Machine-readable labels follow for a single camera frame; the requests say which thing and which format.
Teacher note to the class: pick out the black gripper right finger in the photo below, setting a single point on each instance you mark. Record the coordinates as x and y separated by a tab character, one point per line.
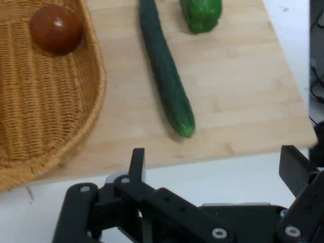
306	202

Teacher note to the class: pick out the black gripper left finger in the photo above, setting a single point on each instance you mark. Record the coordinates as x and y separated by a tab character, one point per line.
152	207

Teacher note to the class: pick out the black blurry stand part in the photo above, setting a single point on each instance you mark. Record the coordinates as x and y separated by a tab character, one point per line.
319	146

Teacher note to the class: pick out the bamboo cutting board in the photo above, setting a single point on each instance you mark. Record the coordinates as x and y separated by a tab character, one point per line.
240	88

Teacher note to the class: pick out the long dark green cucumber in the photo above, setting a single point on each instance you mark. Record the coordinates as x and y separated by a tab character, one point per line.
167	76

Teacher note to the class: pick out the green bell pepper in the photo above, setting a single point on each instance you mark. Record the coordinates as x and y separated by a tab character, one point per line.
202	15

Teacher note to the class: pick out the dark red tomato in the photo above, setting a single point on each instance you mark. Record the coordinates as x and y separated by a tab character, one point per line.
55	30

